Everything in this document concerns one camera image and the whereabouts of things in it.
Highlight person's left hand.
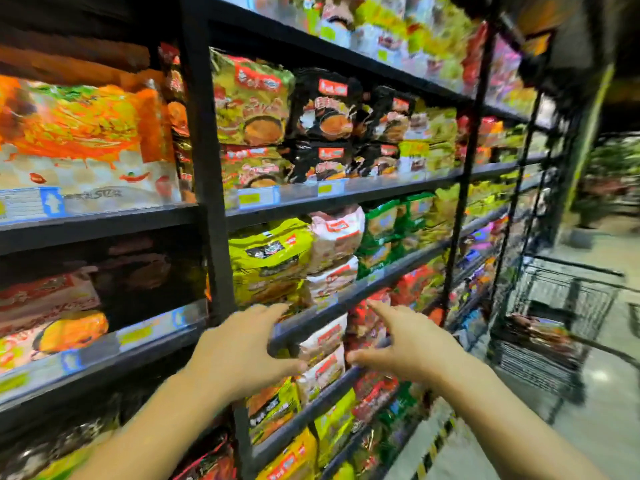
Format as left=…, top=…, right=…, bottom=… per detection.
left=187, top=303, right=309, bottom=403

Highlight person's right hand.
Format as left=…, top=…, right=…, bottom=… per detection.
left=346, top=300, right=467, bottom=391

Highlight person's right forearm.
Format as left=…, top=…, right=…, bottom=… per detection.
left=427, top=362, right=610, bottom=480

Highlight person's left forearm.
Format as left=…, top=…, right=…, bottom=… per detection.
left=69, top=371, right=236, bottom=480

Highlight stack of dark red packets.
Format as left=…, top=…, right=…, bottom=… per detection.
left=351, top=371, right=400, bottom=421

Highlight stack of red noodle packets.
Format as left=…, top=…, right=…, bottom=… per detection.
left=346, top=289, right=397, bottom=348

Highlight stack of white red packets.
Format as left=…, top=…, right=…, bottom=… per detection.
left=296, top=314, right=349, bottom=403

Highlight stack of yellow black packets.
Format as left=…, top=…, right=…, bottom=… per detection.
left=246, top=379, right=302, bottom=446

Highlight stack of red green packets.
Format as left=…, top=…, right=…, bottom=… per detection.
left=391, top=264, right=447, bottom=313

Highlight stack of yellow red packets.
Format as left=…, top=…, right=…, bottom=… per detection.
left=256, top=429, right=319, bottom=480

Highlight stack of lime green packets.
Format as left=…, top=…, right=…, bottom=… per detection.
left=228, top=218, right=314, bottom=308

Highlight dark red black packet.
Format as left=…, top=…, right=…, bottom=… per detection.
left=171, top=429, right=237, bottom=480

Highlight stack of white pink packets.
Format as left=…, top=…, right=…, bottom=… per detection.
left=304, top=206, right=367, bottom=306

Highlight stack of dark green packets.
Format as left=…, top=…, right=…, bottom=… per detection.
left=356, top=192, right=437, bottom=278

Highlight clear shelf price strip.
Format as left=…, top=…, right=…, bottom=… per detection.
left=0, top=299, right=209, bottom=396

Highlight stack of dark brown packets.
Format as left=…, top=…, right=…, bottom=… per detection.
left=92, top=235, right=203, bottom=328

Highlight stack of bright yellow packets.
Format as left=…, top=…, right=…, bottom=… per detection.
left=429, top=184, right=473, bottom=238

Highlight packets in shopping cart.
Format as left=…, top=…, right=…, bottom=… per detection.
left=504, top=314, right=583, bottom=356

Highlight black metal shelf rack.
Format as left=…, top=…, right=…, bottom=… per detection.
left=0, top=0, right=576, bottom=480

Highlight stack of pale yellow-green packets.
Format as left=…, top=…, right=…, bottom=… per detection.
left=399, top=101, right=459, bottom=176

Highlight stack of black noodle packets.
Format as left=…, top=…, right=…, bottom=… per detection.
left=286, top=68, right=417, bottom=184

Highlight red orange noodle multipack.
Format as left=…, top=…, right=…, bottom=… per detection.
left=0, top=267, right=110, bottom=373

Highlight stack of red orange packets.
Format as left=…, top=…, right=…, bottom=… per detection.
left=456, top=115, right=505, bottom=166

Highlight stack of black glossy packets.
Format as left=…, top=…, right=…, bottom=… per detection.
left=0, top=409, right=122, bottom=480

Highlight stack of green red-label noodle packets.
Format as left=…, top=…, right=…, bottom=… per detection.
left=210, top=47, right=296, bottom=191

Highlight stack of orange noodle packets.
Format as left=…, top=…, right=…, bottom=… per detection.
left=159, top=42, right=197, bottom=203

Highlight green potted plants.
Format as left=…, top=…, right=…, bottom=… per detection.
left=570, top=136, right=640, bottom=231

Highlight large orange noodle multipack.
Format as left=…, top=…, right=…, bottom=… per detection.
left=0, top=75, right=182, bottom=221

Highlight row of pink yellow packets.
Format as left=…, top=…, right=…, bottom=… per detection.
left=487, top=39, right=540, bottom=116

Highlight row of mixed yellow packets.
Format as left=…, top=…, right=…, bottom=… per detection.
left=215, top=0, right=488, bottom=93

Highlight black wire shopping cart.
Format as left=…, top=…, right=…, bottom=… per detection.
left=486, top=254, right=640, bottom=426

